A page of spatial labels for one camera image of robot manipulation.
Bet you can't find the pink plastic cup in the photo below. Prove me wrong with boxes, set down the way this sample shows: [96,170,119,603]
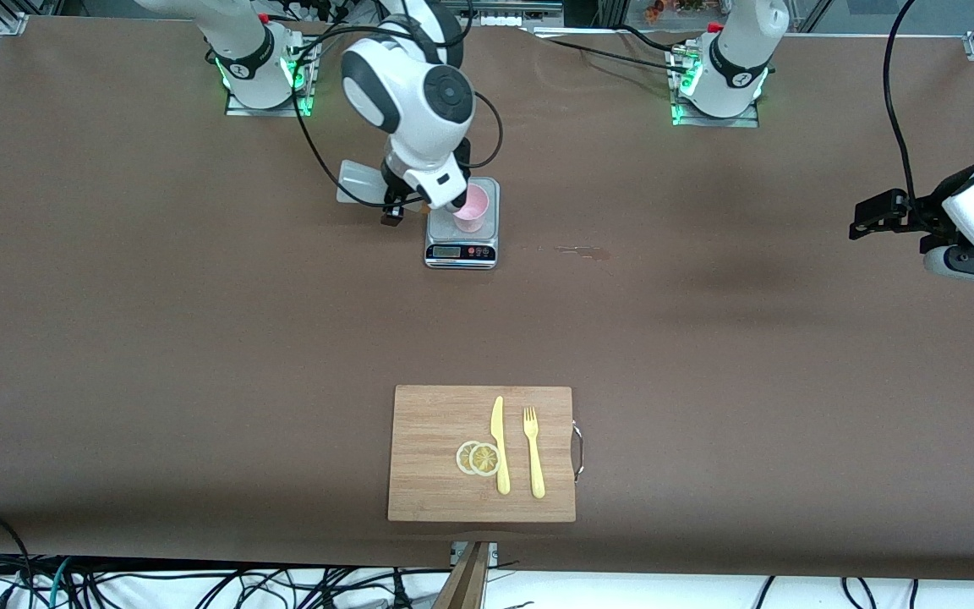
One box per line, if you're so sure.
[451,184,490,234]

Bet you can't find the silver digital kitchen scale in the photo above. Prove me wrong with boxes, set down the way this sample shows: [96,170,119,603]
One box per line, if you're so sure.
[424,176,501,270]

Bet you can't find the white power strip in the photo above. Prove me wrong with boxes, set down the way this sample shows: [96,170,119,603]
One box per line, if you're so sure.
[440,0,565,28]

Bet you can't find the bamboo cutting board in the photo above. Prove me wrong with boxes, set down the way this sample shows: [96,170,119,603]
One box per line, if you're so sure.
[387,385,586,523]

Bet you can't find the yellow plastic knife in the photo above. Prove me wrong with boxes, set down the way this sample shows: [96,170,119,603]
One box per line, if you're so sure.
[490,396,512,496]

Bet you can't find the yellow plastic fork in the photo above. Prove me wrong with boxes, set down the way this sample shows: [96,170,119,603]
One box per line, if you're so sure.
[523,407,546,499]

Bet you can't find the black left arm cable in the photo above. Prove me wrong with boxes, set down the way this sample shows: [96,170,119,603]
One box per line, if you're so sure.
[884,0,933,214]

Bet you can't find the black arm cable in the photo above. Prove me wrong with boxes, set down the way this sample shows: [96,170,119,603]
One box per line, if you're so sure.
[287,0,505,209]
[884,0,933,214]

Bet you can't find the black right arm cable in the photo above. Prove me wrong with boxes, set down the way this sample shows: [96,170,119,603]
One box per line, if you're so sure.
[287,0,505,209]

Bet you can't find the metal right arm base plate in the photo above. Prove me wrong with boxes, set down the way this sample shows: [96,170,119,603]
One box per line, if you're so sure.
[225,34,316,118]

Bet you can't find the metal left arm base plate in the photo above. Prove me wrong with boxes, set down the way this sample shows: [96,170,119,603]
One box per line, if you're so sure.
[670,47,761,129]

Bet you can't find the black cable on table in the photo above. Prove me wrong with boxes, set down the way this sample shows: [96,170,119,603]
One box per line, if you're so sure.
[529,24,692,77]

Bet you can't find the metal table bracket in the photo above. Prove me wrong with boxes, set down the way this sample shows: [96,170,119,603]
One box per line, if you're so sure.
[451,541,499,568]

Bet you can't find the wooden post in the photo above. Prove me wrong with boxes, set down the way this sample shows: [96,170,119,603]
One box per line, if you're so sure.
[431,541,492,609]

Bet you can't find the teal floor cable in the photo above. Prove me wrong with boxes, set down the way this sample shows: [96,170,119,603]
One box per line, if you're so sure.
[46,557,75,609]

